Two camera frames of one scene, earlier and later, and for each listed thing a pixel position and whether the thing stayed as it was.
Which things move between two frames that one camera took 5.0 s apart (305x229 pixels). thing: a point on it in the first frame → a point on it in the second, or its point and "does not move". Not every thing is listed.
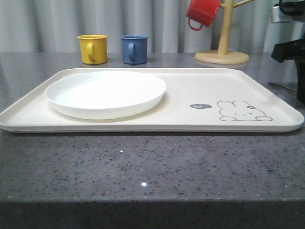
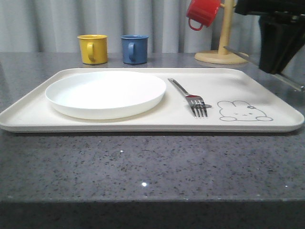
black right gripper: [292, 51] → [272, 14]
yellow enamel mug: [94, 48] does not move
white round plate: [103, 95] does not move
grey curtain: [54, 26] does not move
